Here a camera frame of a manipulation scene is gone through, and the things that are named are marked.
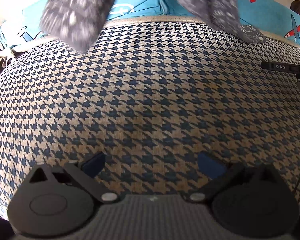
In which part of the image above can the grey patterned fleece garment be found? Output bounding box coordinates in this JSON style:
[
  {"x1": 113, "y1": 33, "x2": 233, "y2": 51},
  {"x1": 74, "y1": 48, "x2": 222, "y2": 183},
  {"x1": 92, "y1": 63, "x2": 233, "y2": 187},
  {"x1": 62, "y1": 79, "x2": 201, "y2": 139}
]
[{"x1": 40, "y1": 0, "x2": 266, "y2": 53}]

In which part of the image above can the houndstooth sofa cushion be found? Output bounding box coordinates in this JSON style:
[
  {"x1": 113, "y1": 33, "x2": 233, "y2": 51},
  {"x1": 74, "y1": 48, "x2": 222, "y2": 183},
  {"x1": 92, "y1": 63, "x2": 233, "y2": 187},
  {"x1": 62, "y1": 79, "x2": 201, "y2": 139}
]
[{"x1": 0, "y1": 22, "x2": 300, "y2": 217}]

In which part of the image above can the blue cartoon print pillow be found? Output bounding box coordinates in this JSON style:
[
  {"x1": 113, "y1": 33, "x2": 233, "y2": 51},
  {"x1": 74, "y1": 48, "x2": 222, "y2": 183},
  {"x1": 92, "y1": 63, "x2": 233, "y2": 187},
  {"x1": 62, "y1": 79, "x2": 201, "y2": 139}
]
[{"x1": 0, "y1": 0, "x2": 300, "y2": 49}]

